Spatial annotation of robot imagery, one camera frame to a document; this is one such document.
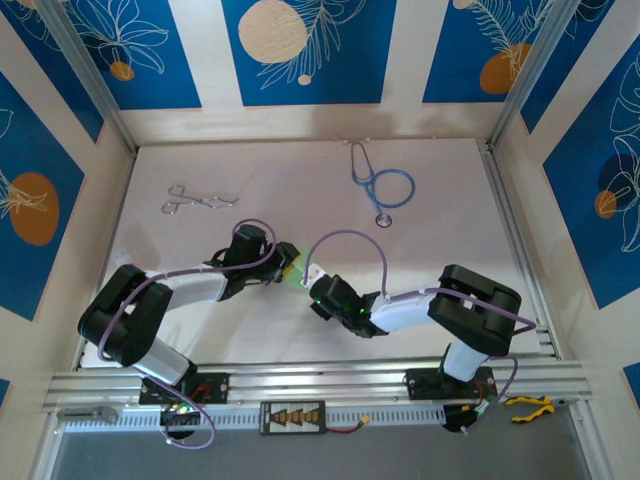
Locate red wire with yellow connector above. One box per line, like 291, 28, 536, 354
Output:
324, 416, 374, 434

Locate metal surgical forceps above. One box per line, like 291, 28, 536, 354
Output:
160, 184, 241, 215

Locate aluminium table side rail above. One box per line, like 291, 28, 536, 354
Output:
477, 139, 561, 359

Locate aluminium frame post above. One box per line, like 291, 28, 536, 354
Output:
487, 0, 584, 151
34, 0, 139, 154

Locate white slotted cable duct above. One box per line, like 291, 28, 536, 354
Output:
59, 403, 446, 434

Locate silver metal latch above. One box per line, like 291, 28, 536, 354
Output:
55, 405, 120, 424

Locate blue stethoscope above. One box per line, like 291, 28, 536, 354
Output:
343, 139, 417, 229

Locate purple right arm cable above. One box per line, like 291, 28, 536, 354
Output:
303, 228, 538, 436

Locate black circuit board with lights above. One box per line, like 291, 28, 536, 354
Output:
442, 403, 481, 432
159, 402, 202, 427

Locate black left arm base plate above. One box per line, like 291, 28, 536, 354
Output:
138, 372, 231, 405

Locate aluminium frame rail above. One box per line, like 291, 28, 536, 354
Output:
42, 360, 594, 414

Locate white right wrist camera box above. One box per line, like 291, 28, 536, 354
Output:
298, 263, 331, 292

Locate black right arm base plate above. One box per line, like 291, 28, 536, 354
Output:
405, 368, 497, 401

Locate yellow and black pliers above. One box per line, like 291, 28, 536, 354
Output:
507, 394, 557, 425

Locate black power distribution board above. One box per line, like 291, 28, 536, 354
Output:
258, 399, 327, 436

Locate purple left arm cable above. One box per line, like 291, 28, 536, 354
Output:
96, 218, 280, 450

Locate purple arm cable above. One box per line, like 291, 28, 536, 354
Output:
303, 228, 538, 436
96, 218, 280, 450

